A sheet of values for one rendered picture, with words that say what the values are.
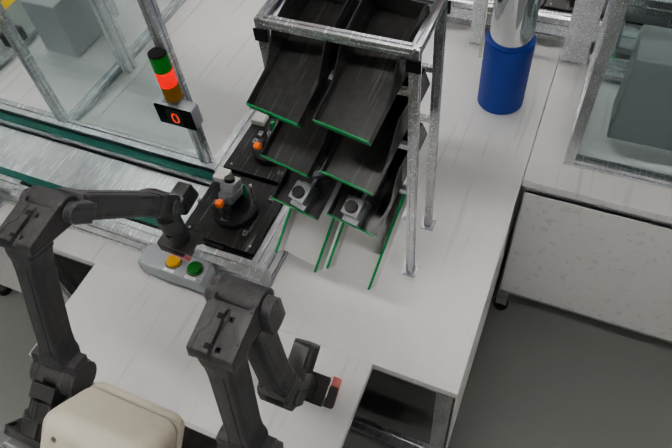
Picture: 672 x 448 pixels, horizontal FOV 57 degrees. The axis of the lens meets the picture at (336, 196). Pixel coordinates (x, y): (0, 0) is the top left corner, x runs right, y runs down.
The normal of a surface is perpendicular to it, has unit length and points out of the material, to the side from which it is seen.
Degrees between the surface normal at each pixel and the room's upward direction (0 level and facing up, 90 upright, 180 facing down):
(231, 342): 13
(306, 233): 45
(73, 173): 0
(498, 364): 0
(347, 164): 25
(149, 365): 0
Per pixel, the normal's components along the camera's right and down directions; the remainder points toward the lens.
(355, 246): -0.44, 0.06
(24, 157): -0.08, -0.61
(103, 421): 0.20, -0.96
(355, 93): -0.30, -0.26
